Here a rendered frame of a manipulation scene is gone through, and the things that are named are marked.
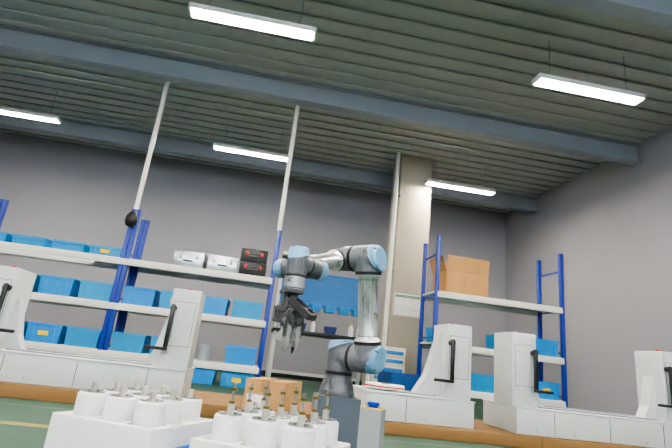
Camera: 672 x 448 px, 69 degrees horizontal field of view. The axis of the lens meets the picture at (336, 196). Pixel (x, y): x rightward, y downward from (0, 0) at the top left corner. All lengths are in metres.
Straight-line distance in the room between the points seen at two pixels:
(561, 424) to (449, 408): 0.87
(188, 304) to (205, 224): 6.65
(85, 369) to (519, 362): 3.11
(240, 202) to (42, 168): 3.92
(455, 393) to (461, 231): 7.49
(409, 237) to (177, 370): 5.47
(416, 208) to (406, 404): 5.16
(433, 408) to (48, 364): 2.62
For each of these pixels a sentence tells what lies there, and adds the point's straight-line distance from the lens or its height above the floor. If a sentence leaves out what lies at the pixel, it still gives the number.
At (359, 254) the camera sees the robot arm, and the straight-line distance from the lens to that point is 2.14.
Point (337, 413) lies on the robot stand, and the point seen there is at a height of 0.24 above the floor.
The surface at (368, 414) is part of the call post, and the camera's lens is 1.71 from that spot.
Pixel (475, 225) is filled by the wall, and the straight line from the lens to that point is 11.40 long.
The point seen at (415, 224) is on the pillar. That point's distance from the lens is 8.45.
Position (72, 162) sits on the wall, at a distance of 11.22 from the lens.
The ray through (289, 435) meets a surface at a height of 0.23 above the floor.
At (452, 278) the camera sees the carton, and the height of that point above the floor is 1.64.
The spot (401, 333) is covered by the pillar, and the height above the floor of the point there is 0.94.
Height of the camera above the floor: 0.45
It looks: 18 degrees up
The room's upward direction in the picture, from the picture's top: 7 degrees clockwise
